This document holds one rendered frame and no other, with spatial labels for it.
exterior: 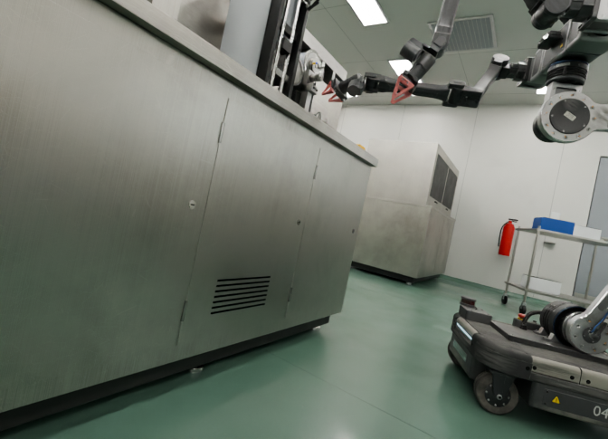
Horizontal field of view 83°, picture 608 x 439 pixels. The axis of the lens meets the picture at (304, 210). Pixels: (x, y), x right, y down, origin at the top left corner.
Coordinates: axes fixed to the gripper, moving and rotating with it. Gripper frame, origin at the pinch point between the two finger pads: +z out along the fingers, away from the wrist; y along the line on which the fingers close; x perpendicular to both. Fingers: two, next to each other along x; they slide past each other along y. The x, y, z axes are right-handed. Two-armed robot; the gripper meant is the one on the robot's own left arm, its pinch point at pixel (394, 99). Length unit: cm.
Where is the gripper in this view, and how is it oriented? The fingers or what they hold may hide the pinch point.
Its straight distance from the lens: 139.8
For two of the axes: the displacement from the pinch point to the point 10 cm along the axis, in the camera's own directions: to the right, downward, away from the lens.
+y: -1.8, -0.4, -9.8
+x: 7.4, 6.6, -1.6
